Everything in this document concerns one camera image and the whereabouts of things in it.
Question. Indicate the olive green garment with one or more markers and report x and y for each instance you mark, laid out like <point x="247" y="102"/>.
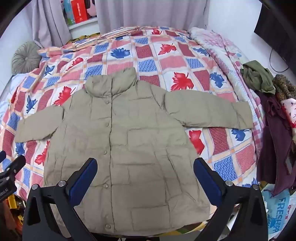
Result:
<point x="257" y="77"/>

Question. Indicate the yellow toys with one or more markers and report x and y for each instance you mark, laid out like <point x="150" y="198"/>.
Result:
<point x="11" y="213"/>

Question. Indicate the pink floral cloth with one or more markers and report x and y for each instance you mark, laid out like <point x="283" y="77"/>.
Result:
<point x="290" y="113"/>

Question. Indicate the blue colourful box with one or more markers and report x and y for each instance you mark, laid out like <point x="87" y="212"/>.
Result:
<point x="68" y="12"/>

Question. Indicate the round grey-green cushion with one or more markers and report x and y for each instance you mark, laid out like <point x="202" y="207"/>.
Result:
<point x="24" y="58"/>

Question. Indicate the grey curtain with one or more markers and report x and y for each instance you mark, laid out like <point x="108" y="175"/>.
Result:
<point x="49" y="20"/>
<point x="150" y="14"/>

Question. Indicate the white window sill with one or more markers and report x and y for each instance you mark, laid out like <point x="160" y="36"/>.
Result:
<point x="83" y="24"/>

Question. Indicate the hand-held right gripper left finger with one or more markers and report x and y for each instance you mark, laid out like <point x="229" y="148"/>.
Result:
<point x="85" y="180"/>

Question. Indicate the pink checked quilt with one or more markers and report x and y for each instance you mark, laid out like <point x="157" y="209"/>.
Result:
<point x="222" y="53"/>

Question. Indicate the khaki puffer jacket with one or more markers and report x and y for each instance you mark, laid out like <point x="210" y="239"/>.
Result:
<point x="138" y="143"/>

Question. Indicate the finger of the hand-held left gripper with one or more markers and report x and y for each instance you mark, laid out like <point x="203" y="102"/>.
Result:
<point x="14" y="165"/>

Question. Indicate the maroon garment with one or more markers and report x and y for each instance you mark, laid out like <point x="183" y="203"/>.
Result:
<point x="274" y="143"/>

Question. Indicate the leopard print cloth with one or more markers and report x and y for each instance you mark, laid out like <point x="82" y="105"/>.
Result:
<point x="283" y="87"/>

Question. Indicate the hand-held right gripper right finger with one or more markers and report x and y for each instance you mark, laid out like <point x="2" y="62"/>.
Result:
<point x="206" y="183"/>

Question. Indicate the blue plastic bag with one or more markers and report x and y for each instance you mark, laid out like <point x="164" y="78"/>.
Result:
<point x="276" y="208"/>

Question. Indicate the black screen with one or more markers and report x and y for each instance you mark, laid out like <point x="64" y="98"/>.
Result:
<point x="275" y="25"/>

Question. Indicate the leaf print checked blanket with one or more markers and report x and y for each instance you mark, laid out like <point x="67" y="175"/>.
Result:
<point x="148" y="58"/>

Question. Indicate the red box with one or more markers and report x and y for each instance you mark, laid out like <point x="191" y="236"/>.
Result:
<point x="79" y="11"/>

